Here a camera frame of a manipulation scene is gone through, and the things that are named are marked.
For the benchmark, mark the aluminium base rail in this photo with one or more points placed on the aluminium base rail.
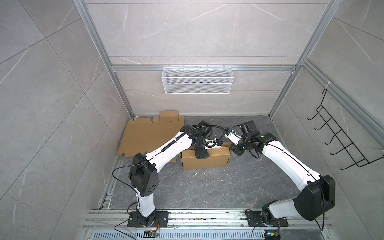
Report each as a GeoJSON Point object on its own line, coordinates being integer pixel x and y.
{"type": "Point", "coordinates": [201, 225]}

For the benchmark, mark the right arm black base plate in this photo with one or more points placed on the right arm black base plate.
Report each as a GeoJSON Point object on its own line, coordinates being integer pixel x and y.
{"type": "Point", "coordinates": [255, 218]}

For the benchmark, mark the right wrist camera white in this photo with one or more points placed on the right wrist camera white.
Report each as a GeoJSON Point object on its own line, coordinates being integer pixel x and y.
{"type": "Point", "coordinates": [232, 136]}

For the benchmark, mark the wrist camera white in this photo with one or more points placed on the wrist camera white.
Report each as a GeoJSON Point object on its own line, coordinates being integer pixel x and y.
{"type": "Point", "coordinates": [213, 144]}
{"type": "Point", "coordinates": [232, 136]}

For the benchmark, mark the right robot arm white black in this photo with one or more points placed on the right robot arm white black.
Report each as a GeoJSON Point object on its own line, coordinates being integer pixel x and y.
{"type": "Point", "coordinates": [317, 193]}

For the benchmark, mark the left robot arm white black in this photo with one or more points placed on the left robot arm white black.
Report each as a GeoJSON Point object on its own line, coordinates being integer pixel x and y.
{"type": "Point", "coordinates": [145, 168]}

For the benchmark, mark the brown cardboard box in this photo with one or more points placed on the brown cardboard box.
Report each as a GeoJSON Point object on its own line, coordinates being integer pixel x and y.
{"type": "Point", "coordinates": [145, 135]}
{"type": "Point", "coordinates": [218, 158]}

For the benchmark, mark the aluminium frame profiles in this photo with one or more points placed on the aluminium frame profiles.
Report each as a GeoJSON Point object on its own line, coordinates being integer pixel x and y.
{"type": "Point", "coordinates": [365, 119]}

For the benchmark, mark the white wire mesh basket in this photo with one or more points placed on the white wire mesh basket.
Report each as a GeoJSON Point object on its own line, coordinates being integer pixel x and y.
{"type": "Point", "coordinates": [194, 80]}

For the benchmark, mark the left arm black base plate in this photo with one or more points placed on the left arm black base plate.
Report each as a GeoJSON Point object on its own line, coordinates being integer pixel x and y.
{"type": "Point", "coordinates": [156, 219]}

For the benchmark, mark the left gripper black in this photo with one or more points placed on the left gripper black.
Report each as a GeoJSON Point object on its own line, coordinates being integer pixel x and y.
{"type": "Point", "coordinates": [202, 154]}

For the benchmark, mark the black wire hook rack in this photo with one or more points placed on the black wire hook rack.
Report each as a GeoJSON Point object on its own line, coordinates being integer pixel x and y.
{"type": "Point", "coordinates": [348, 146]}

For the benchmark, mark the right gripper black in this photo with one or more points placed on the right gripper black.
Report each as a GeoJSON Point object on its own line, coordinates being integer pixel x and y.
{"type": "Point", "coordinates": [238, 151]}

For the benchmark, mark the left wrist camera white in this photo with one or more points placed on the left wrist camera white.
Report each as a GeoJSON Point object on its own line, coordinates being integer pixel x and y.
{"type": "Point", "coordinates": [213, 144]}

